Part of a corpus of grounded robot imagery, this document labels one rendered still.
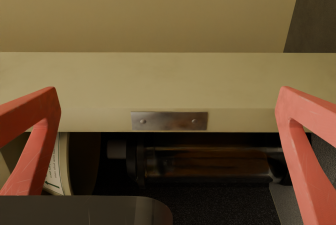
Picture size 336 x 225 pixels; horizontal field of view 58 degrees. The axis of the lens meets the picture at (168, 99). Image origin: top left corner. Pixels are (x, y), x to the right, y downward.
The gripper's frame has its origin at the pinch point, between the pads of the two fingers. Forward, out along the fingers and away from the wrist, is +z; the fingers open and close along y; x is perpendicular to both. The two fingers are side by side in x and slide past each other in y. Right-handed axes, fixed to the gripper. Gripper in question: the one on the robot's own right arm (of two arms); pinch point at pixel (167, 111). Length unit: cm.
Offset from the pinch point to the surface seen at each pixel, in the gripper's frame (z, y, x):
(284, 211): 18.8, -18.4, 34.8
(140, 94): 14.1, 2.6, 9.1
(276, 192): 22.7, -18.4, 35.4
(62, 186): 13.6, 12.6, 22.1
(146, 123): 11.9, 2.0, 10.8
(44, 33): 55, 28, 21
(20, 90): 14.7, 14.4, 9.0
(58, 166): 14.3, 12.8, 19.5
